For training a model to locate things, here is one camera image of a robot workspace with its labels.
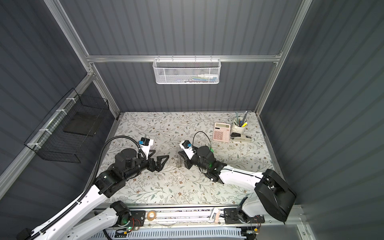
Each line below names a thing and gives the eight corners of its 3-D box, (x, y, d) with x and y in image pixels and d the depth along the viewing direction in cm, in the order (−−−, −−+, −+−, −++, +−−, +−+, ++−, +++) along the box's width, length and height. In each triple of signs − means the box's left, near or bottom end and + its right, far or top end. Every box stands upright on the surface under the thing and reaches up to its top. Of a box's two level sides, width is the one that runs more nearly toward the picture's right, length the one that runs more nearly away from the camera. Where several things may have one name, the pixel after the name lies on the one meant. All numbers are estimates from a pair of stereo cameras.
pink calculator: (211, 139, 106) (212, 136, 104) (214, 124, 115) (214, 121, 113) (228, 142, 105) (229, 139, 102) (230, 127, 114) (231, 124, 111)
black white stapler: (230, 140, 106) (231, 136, 102) (230, 135, 109) (231, 131, 105) (250, 142, 105) (252, 138, 101) (249, 138, 107) (251, 134, 104)
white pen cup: (231, 137, 107) (234, 127, 99) (229, 127, 113) (232, 117, 105) (244, 137, 107) (248, 127, 99) (241, 127, 113) (245, 117, 105)
